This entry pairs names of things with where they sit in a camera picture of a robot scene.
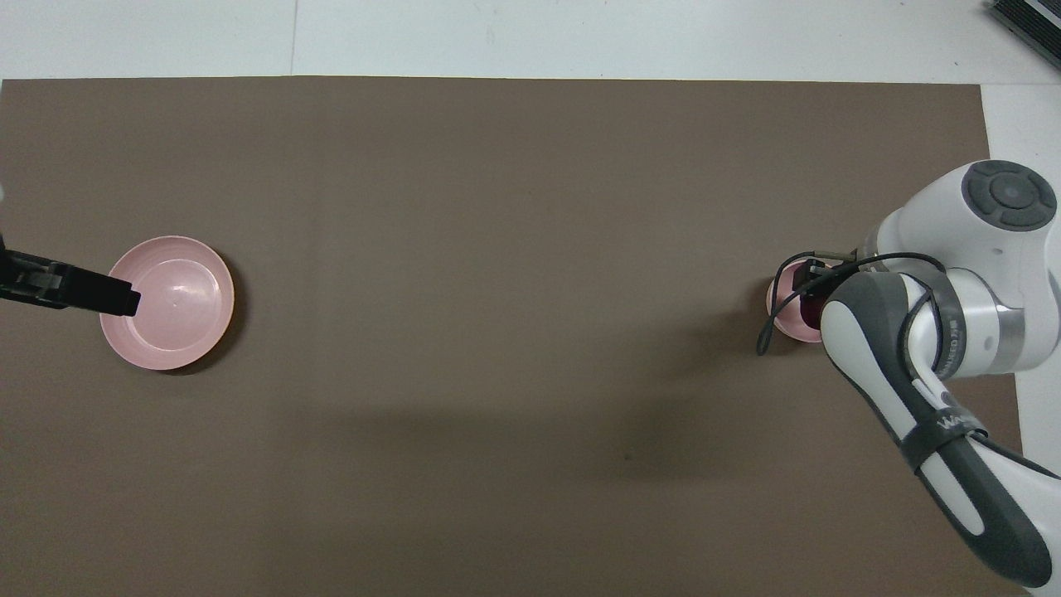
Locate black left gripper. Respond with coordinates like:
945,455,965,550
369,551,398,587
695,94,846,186
0,249,140,317

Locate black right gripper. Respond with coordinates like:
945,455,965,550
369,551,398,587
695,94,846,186
792,249,859,298

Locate dark red apple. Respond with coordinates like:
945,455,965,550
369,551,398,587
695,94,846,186
796,286,830,329

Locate pink bowl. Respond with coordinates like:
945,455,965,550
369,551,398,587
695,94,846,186
767,261,830,343

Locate pink plate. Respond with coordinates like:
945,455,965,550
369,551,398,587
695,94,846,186
99,235,235,371

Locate brown table mat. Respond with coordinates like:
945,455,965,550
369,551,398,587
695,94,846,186
0,76,1039,597

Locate grey ribbed device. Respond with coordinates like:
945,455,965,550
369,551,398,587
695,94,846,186
986,0,1061,71

